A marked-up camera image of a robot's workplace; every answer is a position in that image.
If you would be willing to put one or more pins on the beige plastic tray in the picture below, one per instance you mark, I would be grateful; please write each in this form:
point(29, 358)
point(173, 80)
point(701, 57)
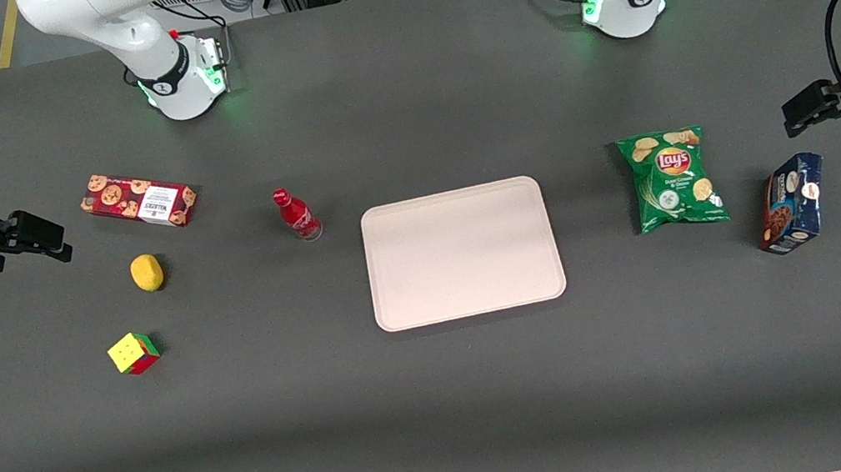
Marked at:
point(462, 253)

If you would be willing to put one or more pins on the red coke bottle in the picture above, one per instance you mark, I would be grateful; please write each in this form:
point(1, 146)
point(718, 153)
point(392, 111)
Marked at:
point(297, 216)

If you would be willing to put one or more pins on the colourful Rubik's cube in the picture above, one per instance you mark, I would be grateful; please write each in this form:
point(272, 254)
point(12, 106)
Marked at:
point(133, 353)

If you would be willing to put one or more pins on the red cookie box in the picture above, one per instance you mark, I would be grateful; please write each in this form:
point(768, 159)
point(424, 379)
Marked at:
point(138, 200)

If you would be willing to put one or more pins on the green Lay's chips bag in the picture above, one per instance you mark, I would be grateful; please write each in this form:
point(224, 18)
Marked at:
point(672, 179)

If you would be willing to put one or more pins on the yellow lemon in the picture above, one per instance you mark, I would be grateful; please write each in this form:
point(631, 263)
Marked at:
point(147, 272)

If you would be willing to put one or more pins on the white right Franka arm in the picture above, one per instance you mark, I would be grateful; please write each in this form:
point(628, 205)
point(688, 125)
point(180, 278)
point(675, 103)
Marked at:
point(176, 76)

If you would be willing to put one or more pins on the dark blue cookie box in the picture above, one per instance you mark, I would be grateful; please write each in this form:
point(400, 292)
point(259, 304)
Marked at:
point(792, 203)

